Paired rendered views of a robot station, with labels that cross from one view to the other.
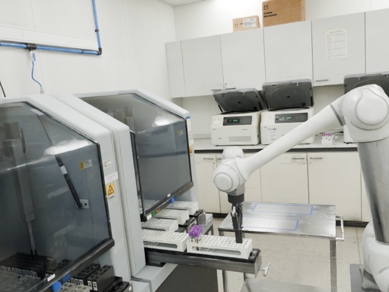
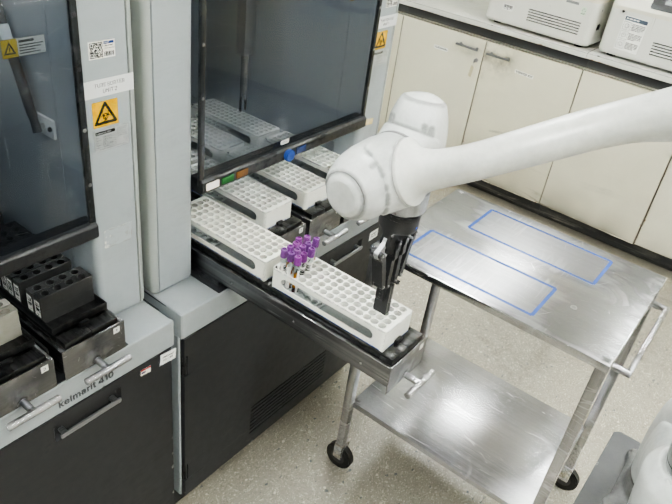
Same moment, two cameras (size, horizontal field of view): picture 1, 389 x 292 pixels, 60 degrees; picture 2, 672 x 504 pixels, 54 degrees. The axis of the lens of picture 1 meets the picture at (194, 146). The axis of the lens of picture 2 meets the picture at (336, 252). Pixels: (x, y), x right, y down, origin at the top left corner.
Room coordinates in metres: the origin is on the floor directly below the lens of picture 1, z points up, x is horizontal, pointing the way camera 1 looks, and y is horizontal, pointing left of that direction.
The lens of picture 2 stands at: (0.42, -0.24, 1.68)
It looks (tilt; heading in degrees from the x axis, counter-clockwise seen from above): 33 degrees down; 10
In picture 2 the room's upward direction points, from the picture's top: 8 degrees clockwise
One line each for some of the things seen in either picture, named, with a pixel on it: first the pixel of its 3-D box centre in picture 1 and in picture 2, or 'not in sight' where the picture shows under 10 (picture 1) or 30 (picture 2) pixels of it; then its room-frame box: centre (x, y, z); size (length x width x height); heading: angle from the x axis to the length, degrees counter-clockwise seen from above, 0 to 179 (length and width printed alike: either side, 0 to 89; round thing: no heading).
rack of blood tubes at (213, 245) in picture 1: (219, 247); (339, 300); (1.51, -0.07, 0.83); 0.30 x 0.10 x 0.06; 67
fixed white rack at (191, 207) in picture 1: (174, 208); (311, 161); (2.11, 0.16, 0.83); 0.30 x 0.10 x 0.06; 67
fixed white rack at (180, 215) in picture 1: (163, 216); (275, 177); (1.97, 0.23, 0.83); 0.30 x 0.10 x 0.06; 67
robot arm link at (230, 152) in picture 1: (232, 164); (412, 140); (1.46, -0.16, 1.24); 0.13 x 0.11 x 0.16; 163
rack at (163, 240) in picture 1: (160, 240); (232, 238); (1.64, 0.22, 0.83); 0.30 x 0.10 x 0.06; 67
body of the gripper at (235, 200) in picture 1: (236, 203); (397, 229); (1.47, -0.17, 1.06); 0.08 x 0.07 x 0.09; 156
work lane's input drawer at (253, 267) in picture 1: (193, 254); (288, 291); (1.57, 0.05, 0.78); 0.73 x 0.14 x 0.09; 67
